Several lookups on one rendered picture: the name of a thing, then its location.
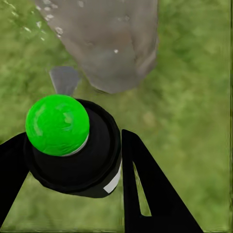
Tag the pesticide atomizer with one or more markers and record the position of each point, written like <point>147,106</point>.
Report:
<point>72,146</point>

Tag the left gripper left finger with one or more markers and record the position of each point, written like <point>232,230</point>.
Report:
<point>13,171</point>

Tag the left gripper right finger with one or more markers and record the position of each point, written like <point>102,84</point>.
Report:
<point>169,213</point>

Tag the tree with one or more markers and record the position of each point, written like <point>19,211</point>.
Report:
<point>135,39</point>

